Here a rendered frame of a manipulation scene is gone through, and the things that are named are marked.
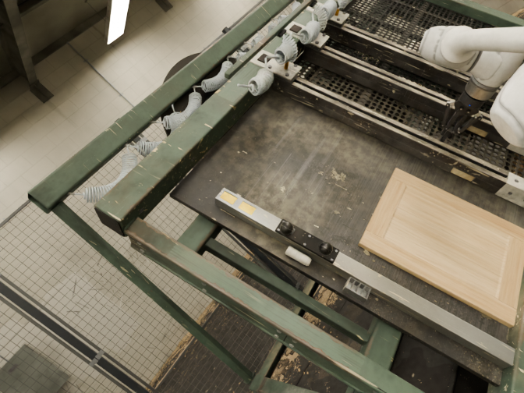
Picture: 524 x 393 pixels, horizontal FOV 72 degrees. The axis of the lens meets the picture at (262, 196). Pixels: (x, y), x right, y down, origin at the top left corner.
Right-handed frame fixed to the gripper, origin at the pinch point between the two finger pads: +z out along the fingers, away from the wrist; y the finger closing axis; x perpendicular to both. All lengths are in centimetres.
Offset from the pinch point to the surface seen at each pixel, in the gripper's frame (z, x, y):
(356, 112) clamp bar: 1.5, 7.2, 33.2
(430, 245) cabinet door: 7.0, 44.3, -9.6
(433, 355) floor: 133, 20, -68
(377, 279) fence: 5, 66, 2
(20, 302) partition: 164, 124, 177
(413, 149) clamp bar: 5.3, 8.0, 7.7
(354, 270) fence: 5, 67, 9
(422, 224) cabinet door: 7.0, 37.9, -5.1
